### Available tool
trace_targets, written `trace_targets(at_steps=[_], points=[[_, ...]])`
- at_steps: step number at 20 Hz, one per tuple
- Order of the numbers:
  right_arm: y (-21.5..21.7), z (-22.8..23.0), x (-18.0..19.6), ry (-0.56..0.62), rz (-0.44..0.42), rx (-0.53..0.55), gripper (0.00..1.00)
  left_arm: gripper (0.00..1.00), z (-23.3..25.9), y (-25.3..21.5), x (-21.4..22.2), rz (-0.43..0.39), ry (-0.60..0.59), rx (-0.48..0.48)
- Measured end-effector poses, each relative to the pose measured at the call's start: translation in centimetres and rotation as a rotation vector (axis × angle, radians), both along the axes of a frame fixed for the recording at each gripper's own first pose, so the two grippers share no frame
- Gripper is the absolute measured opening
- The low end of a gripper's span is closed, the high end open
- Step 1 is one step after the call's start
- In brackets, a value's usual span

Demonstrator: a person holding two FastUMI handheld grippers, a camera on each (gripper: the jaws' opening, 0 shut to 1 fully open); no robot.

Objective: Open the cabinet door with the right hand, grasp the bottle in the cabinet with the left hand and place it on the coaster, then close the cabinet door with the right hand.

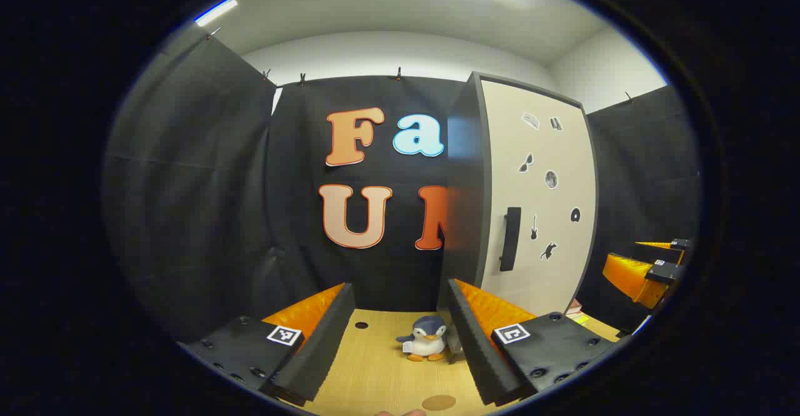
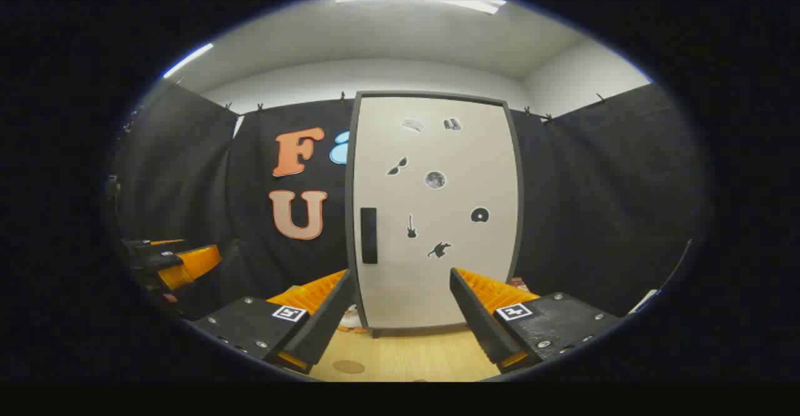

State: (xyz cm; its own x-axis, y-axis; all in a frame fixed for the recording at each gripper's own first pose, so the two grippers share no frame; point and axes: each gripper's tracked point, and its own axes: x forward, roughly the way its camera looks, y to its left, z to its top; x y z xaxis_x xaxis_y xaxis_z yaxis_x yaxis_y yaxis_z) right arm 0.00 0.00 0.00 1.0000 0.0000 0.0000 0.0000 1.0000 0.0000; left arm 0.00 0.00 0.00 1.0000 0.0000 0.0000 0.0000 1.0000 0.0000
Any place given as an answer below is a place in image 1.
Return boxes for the grey cabinet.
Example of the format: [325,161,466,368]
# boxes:
[441,71,599,317]

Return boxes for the black backdrop cloth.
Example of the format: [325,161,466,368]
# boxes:
[103,29,701,342]

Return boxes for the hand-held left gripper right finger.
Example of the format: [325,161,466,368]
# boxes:
[446,279,619,407]

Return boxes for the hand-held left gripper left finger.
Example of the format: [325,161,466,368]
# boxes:
[177,282,356,407]

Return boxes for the penguin plush toy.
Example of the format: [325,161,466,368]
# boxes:
[396,315,448,362]

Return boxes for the white cabinet door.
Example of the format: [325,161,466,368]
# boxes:
[478,79,598,318]

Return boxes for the black cabinet door handle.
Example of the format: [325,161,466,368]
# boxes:
[499,207,523,273]

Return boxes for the yellow notepad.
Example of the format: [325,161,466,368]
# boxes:
[564,299,591,326]

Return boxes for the ceiling light strip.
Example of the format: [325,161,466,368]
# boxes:
[195,0,239,27]

